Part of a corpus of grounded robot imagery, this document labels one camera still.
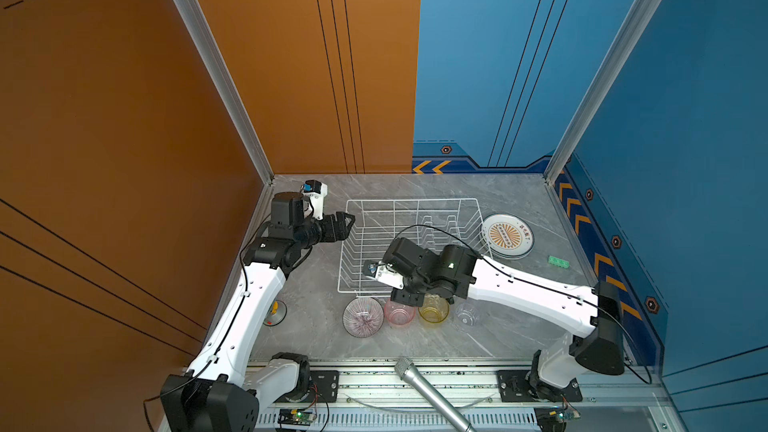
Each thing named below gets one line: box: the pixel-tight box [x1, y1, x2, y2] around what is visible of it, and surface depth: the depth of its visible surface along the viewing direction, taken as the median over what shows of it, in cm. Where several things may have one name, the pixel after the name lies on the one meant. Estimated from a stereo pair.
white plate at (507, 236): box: [481, 213, 535, 260], surface depth 101 cm
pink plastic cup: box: [384, 300, 416, 327], surface depth 86 cm
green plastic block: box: [548, 255, 571, 269], surface depth 98 cm
